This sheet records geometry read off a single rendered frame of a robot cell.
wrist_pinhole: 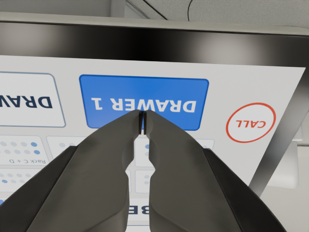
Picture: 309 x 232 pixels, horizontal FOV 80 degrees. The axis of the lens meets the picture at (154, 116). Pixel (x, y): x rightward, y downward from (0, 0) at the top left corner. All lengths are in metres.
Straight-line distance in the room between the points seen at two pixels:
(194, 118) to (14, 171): 0.18
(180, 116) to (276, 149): 0.10
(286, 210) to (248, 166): 3.42
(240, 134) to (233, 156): 0.03
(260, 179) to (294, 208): 3.38
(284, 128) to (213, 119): 0.06
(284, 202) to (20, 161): 3.53
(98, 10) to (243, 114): 0.21
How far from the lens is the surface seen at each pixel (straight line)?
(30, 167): 0.22
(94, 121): 0.16
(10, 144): 0.20
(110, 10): 0.28
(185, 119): 0.15
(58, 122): 0.17
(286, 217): 3.66
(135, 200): 0.23
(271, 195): 3.60
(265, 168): 0.22
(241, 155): 0.20
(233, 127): 0.17
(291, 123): 0.19
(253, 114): 0.17
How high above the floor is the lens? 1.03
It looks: 8 degrees down
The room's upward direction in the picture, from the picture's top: 179 degrees counter-clockwise
